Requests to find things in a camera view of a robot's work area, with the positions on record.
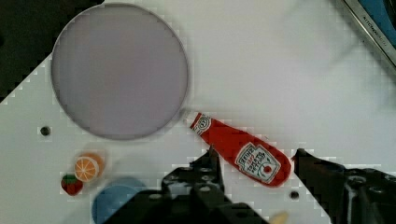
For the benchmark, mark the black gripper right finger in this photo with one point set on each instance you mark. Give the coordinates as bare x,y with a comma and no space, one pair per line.
348,196

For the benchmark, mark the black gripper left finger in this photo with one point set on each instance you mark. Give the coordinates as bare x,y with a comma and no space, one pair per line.
188,195

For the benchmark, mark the red ketchup bottle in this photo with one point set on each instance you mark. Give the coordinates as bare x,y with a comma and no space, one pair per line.
248,154

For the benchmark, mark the orange slice toy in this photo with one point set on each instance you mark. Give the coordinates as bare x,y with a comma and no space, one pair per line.
88,167

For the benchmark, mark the red strawberry toy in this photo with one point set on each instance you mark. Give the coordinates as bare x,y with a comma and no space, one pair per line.
71,185

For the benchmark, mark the grey round plate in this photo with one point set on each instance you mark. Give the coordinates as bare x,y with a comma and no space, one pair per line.
119,71

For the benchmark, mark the silver black toaster oven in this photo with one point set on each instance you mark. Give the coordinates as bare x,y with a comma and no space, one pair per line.
375,20

